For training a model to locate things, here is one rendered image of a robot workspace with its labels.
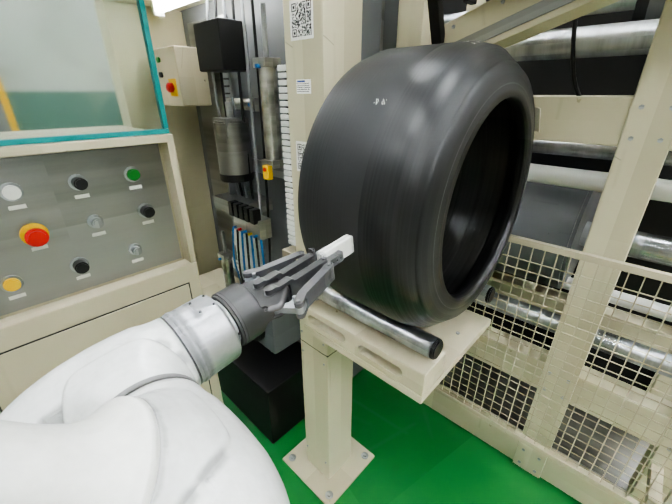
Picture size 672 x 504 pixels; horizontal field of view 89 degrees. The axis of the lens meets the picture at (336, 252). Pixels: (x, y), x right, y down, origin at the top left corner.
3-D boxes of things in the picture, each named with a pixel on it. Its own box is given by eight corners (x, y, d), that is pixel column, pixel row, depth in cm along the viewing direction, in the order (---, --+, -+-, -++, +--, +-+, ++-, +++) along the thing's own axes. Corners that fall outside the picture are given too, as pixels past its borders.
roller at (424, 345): (325, 285, 93) (316, 299, 91) (318, 277, 89) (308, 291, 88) (445, 344, 71) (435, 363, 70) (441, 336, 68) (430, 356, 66)
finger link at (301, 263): (263, 308, 47) (257, 305, 48) (319, 270, 54) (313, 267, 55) (257, 286, 45) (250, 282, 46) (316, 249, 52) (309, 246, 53)
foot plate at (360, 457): (282, 459, 141) (282, 456, 140) (328, 418, 159) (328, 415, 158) (329, 509, 124) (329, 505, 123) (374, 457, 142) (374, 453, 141)
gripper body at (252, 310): (235, 313, 38) (298, 274, 43) (198, 286, 43) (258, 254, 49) (250, 360, 42) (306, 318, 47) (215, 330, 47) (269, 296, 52)
